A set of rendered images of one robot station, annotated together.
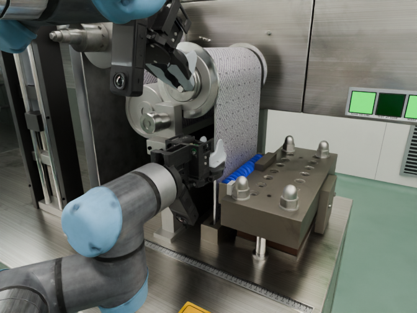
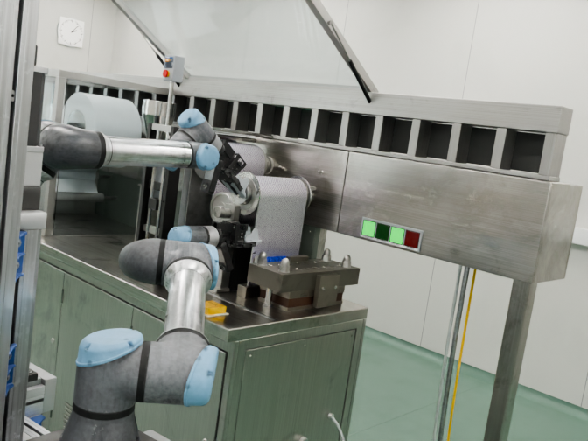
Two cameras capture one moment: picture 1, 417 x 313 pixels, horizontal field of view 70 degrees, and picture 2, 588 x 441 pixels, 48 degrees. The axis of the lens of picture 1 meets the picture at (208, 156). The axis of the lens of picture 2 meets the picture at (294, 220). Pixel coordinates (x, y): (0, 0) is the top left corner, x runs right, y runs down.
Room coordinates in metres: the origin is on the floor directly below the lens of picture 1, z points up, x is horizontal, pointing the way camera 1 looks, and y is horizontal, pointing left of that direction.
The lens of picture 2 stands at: (-1.54, -0.60, 1.47)
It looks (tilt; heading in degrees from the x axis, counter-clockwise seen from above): 7 degrees down; 12
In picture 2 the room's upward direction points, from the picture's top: 8 degrees clockwise
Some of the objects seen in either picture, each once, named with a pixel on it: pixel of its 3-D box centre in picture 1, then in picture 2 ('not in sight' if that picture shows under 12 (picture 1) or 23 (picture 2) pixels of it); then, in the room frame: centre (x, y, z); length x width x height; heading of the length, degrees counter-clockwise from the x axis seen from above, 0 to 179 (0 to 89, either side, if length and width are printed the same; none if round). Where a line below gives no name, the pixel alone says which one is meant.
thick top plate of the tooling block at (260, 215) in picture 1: (288, 183); (305, 274); (0.66, -0.20, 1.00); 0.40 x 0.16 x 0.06; 149
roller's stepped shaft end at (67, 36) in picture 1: (64, 36); not in sight; (0.67, 0.30, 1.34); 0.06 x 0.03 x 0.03; 149
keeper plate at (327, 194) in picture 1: (327, 203); (326, 290); (0.63, -0.28, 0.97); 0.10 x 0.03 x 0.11; 149
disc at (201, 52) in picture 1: (186, 81); (245, 192); (0.61, 0.04, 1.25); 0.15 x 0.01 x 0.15; 59
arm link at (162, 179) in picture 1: (149, 187); (206, 237); (0.42, 0.09, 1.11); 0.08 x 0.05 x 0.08; 59
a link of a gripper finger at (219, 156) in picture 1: (219, 153); (254, 236); (0.57, -0.02, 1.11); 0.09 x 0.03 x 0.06; 148
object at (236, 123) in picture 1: (239, 136); (278, 235); (0.69, -0.07, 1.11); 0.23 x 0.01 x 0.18; 149
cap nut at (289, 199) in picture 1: (289, 195); (284, 264); (0.50, -0.15, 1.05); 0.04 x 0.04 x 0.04
